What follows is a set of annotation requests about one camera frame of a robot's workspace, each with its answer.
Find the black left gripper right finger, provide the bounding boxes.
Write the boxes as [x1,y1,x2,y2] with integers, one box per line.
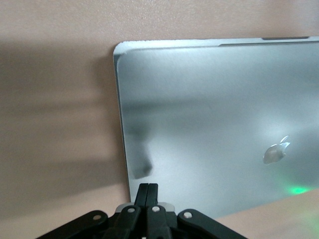
[146,183,244,239]

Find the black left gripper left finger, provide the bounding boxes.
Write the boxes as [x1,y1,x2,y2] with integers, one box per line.
[37,183,150,239]

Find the silver laptop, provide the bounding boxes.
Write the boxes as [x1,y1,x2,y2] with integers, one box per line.
[112,36,319,220]

